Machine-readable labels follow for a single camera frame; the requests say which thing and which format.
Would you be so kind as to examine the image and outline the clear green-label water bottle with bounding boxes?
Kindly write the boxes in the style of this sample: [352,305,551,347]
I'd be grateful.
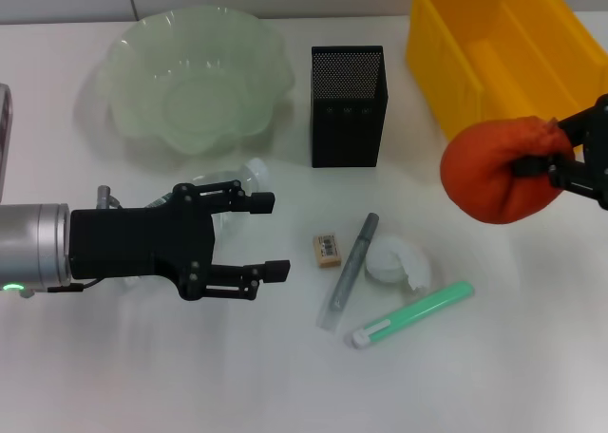
[121,157,273,292]

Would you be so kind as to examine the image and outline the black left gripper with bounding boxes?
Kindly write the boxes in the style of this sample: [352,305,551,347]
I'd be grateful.
[68,179,291,302]

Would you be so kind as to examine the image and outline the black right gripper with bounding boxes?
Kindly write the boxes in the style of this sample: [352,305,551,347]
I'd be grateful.
[510,93,608,211]

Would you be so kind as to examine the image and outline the silver left flange plug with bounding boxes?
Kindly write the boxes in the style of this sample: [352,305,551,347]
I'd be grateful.
[96,184,120,211]

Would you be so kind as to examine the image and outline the pale green wavy fruit plate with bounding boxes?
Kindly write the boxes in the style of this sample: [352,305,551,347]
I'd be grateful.
[92,8,295,158]

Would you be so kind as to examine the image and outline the beige barcode eraser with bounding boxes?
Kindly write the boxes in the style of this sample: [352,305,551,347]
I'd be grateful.
[312,233,344,269]

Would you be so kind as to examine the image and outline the yellow plastic bin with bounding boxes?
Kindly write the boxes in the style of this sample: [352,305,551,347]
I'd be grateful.
[406,0,608,166]

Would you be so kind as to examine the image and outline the orange plush fruit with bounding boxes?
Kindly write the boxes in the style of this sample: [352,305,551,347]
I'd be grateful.
[440,116,576,225]

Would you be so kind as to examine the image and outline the black mesh pen holder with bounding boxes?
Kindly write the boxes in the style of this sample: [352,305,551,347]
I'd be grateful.
[311,45,390,169]

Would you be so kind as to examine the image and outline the grey pen in clear sleeve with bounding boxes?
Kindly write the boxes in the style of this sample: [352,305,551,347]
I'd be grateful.
[316,212,381,332]

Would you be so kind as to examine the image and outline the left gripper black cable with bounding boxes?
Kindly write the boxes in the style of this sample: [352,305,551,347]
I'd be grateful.
[18,278,104,297]

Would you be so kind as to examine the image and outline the mint green pen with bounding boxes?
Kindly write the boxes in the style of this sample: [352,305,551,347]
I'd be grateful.
[350,280,476,350]

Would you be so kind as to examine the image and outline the white paper ball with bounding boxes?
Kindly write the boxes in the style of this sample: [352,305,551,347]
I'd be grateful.
[364,235,433,292]

